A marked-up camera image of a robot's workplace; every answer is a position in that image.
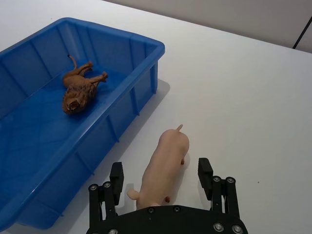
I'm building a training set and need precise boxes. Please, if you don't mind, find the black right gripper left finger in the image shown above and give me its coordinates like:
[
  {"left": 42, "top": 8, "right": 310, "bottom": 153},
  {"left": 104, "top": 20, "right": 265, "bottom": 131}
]
[{"left": 88, "top": 161, "right": 125, "bottom": 231}]

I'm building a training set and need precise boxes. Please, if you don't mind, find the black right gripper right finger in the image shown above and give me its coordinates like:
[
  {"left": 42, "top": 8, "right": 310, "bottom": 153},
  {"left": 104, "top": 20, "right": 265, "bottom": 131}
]
[{"left": 198, "top": 157, "right": 241, "bottom": 219}]

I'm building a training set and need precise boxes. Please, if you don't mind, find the pink toy pig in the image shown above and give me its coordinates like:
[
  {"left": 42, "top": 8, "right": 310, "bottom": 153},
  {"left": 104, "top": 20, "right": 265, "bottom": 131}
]
[{"left": 126, "top": 124, "right": 190, "bottom": 210}]

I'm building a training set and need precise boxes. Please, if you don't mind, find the blue plastic bin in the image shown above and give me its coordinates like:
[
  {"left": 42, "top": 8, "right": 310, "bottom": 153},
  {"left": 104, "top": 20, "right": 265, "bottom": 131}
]
[{"left": 0, "top": 17, "right": 166, "bottom": 228}]

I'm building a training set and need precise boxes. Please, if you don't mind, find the brown toy lion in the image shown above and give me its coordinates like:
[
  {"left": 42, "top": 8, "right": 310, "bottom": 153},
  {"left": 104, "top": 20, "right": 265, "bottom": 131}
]
[{"left": 61, "top": 54, "right": 109, "bottom": 115}]

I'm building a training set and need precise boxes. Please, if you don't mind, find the thin dark cable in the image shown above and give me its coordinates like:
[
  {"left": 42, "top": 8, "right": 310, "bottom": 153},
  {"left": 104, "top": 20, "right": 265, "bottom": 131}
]
[{"left": 292, "top": 21, "right": 312, "bottom": 50}]

